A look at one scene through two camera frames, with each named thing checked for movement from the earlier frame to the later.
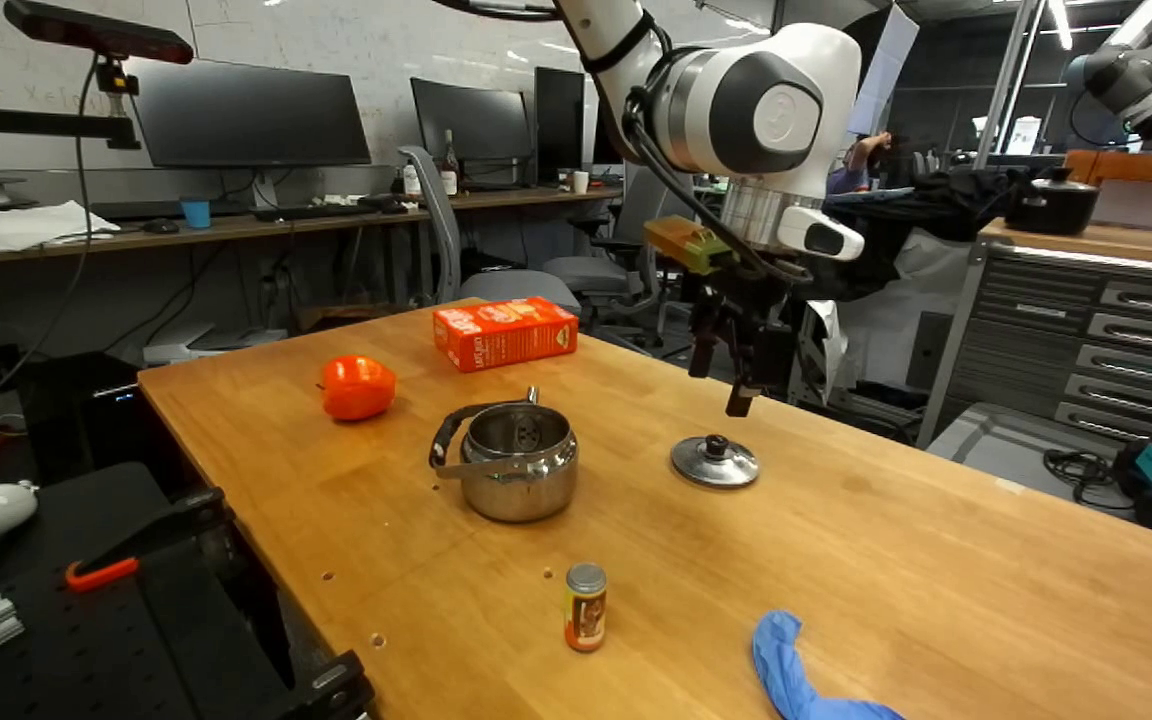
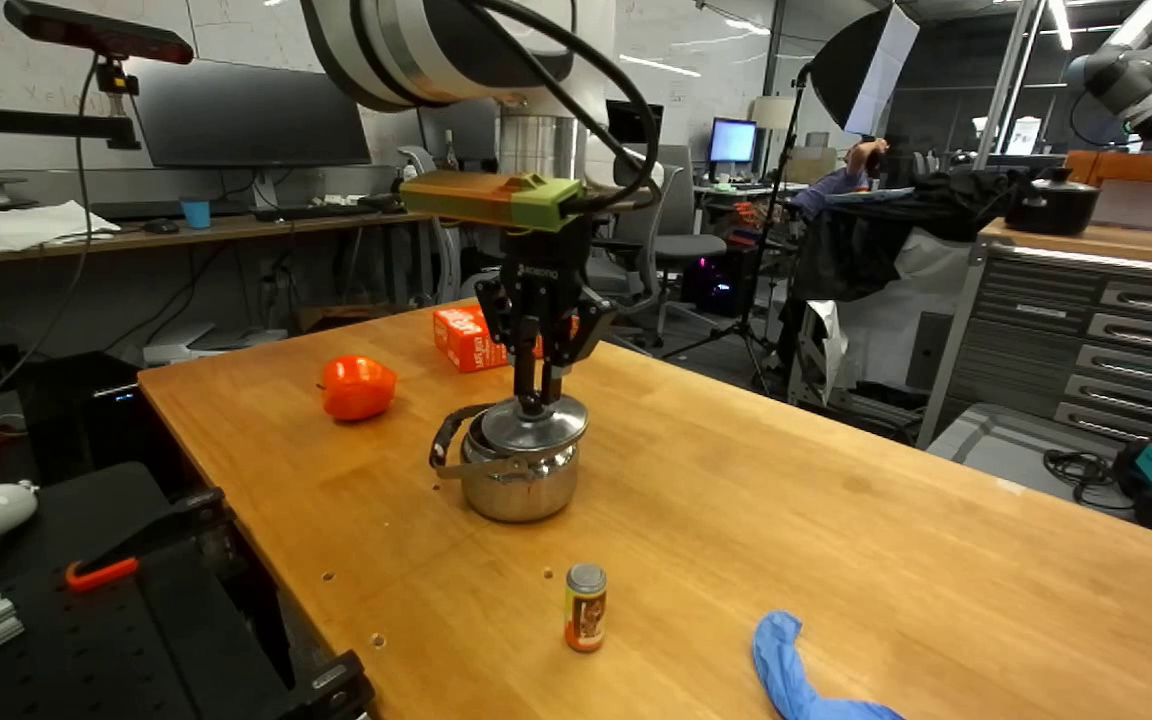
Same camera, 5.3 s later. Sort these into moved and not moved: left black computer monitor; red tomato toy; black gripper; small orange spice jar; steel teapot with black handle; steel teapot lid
Moved: black gripper; steel teapot lid
Not moved: left black computer monitor; steel teapot with black handle; small orange spice jar; red tomato toy
